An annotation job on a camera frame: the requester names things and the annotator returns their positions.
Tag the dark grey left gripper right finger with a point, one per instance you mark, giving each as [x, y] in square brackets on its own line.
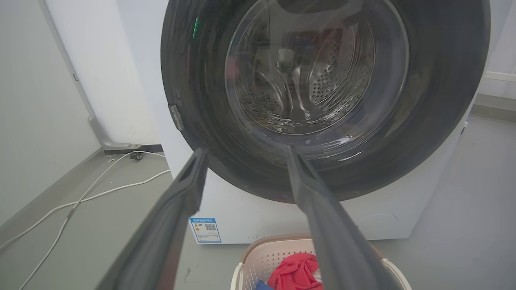
[334, 237]

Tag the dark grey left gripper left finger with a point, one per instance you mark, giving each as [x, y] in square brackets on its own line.
[161, 237]

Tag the white washing machine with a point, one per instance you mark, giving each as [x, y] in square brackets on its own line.
[258, 217]

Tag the round dark washing machine door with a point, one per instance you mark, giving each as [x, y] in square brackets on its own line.
[225, 133]

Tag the blue energy label sticker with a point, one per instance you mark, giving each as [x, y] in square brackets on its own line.
[205, 230]

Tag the red garment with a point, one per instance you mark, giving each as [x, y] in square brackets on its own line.
[296, 274]

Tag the white perforated laundry basket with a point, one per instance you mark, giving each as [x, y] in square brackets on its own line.
[262, 262]

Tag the blue garment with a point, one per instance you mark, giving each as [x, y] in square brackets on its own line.
[263, 286]

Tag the white partition panel with caster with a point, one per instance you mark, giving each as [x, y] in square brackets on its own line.
[100, 72]

